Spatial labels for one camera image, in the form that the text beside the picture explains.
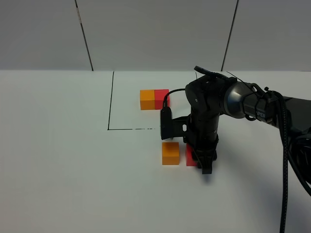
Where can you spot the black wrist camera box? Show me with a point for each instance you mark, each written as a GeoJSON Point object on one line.
{"type": "Point", "coordinates": [166, 123]}

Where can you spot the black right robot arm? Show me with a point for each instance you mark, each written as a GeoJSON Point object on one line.
{"type": "Point", "coordinates": [213, 95]}

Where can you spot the red template cube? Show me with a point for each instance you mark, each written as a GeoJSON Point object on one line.
{"type": "Point", "coordinates": [159, 98]}

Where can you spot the orange template cube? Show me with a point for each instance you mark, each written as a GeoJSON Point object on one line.
{"type": "Point", "coordinates": [147, 99]}

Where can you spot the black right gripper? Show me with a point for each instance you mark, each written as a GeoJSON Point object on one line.
{"type": "Point", "coordinates": [201, 135]}

